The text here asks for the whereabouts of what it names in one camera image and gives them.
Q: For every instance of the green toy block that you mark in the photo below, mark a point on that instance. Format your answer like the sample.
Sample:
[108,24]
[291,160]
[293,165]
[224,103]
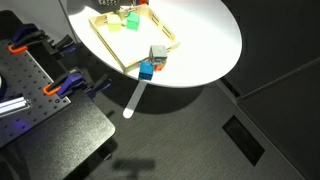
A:
[133,21]

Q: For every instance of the yellow-green toy block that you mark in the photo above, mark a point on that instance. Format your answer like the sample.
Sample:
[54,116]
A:
[114,23]

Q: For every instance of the red toy block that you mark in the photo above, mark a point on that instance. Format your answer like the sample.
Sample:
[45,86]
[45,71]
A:
[160,67]

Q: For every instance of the blue toy block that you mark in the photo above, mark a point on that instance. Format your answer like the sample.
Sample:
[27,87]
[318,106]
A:
[146,70]

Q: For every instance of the gray toy block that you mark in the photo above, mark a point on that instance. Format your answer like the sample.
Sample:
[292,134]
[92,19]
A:
[158,54]

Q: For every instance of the shallow wooden tray box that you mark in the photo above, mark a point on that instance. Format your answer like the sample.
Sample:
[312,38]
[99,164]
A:
[133,43]

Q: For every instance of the orange hollow toy block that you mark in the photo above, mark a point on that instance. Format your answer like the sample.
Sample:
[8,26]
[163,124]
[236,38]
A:
[143,1]

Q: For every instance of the blue plush cube with number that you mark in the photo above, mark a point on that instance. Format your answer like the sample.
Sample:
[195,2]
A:
[108,2]

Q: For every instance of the white table base legs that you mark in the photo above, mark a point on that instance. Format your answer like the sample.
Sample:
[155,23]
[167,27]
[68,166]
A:
[135,100]

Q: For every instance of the orange black clamp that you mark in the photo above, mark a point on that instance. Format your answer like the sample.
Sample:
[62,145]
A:
[68,83]

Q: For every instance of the dark rectangular floor hatch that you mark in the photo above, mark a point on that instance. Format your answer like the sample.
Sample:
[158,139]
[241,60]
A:
[243,140]

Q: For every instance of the black cart top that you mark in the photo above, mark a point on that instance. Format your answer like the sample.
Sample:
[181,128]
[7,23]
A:
[73,133]

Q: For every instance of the black perforated mounting board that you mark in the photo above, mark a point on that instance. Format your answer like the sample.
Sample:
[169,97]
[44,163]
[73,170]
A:
[30,83]

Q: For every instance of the purple black spring clamp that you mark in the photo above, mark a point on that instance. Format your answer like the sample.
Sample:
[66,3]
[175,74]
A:
[28,35]

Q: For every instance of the silver aluminium extrusion bar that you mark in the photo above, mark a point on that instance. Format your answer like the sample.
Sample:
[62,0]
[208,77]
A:
[13,106]

